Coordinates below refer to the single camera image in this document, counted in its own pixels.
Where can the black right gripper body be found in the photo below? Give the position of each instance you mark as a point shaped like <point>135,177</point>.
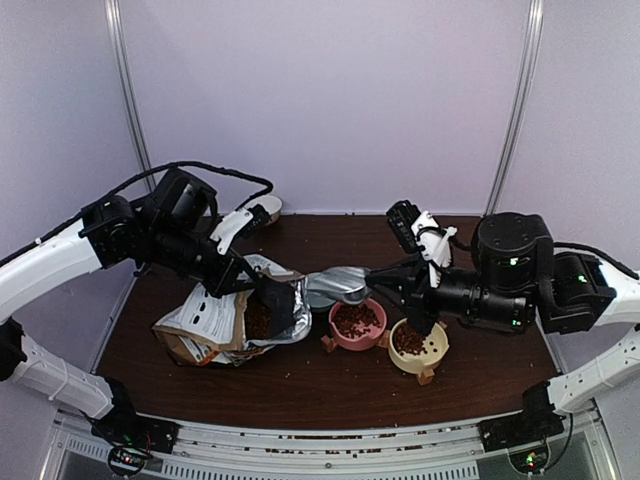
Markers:
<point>418,294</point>

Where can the brown dog kibble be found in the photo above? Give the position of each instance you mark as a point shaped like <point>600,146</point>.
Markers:
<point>257,319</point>

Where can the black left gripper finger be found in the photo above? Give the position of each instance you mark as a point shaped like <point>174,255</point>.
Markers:
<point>252,270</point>
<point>236,288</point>

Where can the metal front base rail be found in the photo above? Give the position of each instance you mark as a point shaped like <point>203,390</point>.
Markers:
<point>451,450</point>

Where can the aluminium corner frame post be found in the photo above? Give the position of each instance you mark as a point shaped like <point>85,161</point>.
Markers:
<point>116,33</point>

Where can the wooden pet bowl stand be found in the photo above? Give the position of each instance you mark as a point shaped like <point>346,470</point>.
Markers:
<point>424,377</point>

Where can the dog food bag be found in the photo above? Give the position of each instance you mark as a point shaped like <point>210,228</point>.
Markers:
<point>205,331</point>

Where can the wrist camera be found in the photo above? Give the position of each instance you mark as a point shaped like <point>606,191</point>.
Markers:
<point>418,232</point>
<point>240,222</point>

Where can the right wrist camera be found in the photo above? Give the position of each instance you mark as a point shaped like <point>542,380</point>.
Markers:
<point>418,232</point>

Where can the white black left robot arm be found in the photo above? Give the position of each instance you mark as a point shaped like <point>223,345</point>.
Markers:
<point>166,216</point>

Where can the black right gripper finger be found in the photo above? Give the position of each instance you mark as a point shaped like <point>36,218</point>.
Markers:
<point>392,295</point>
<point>396,274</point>

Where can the teal ribbed ceramic bowl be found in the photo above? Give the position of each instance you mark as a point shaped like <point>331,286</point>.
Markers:
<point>320,304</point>

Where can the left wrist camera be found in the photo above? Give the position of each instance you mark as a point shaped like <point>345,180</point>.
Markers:
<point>240,222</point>

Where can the right aluminium frame post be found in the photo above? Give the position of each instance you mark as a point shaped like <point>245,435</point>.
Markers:
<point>525,78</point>

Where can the white ceramic patterned bowl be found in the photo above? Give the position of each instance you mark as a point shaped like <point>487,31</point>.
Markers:
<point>273,206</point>

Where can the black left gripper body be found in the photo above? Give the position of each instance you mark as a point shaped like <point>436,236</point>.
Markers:
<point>214,281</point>

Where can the cream yellow pet bowl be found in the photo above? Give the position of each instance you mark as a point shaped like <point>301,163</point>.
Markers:
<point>414,353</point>

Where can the pink pet bowl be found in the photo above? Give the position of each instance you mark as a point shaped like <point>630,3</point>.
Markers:
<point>357,327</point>

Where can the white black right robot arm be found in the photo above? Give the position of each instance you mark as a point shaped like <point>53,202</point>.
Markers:
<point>520,275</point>

